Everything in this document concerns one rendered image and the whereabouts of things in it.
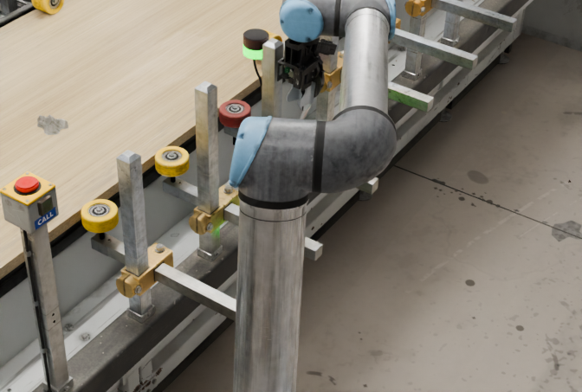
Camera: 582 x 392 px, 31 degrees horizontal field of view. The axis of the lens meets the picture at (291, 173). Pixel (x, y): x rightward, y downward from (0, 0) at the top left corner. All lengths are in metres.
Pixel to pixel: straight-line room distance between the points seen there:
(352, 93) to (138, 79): 1.08
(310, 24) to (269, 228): 0.60
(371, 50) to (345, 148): 0.36
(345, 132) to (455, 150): 2.50
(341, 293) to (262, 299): 1.71
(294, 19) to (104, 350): 0.81
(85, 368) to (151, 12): 1.20
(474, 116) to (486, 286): 1.02
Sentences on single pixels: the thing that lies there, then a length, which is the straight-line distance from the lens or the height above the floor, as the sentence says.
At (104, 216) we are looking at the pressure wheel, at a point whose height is 0.91.
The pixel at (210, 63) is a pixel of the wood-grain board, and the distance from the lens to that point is 2.84.
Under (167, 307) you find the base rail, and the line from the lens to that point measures 2.39.
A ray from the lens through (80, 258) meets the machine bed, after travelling 2.47.
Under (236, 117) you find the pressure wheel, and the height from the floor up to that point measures 0.91.
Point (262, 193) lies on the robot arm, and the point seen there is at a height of 1.34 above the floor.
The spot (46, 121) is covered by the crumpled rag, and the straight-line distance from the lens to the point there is 2.64.
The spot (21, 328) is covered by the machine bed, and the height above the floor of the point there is 0.68.
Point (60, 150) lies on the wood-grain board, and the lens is 2.54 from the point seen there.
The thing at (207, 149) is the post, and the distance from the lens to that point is 2.30.
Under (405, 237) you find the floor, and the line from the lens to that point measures 3.68.
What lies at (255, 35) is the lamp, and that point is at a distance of 2.43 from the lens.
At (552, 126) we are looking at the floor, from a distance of 4.36.
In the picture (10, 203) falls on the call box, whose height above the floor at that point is 1.20.
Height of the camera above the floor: 2.36
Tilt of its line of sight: 37 degrees down
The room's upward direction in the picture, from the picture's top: 2 degrees clockwise
